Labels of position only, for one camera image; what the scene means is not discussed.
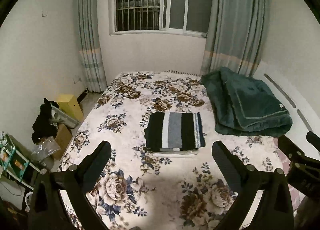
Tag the left grey striped curtain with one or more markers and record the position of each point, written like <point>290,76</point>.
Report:
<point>89,45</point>

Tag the dark green folded quilt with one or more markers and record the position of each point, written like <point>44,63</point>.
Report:
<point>245,106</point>

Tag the right grey striped curtain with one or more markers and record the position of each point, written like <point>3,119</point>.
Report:
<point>235,35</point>

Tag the white bed headboard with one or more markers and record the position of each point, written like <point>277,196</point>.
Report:
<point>303,116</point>

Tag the grey striped curtain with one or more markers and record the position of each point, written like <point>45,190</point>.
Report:
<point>235,35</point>
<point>89,45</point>

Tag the yellow cardboard box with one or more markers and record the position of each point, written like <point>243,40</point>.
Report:
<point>69,104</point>

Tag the clear plastic bag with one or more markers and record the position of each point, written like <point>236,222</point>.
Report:
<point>44,149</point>

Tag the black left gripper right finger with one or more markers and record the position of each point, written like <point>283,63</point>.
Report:
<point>275,210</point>

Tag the black clothes pile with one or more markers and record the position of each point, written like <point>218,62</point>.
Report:
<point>42,127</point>

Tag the floral white bed blanket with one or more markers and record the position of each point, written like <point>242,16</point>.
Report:
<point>141,189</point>

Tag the brown cardboard box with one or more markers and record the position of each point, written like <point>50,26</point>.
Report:
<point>63,139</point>

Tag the grey plastic appliance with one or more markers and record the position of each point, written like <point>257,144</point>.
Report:
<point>58,116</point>

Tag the barred sliding window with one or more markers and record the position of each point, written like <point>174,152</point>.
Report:
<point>182,17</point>

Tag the green white shelf rack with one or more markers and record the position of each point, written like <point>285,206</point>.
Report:
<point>15,164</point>

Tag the black striped knit sweater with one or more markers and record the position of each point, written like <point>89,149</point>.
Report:
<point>174,131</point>

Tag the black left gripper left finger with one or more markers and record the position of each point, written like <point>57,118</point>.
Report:
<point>47,210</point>

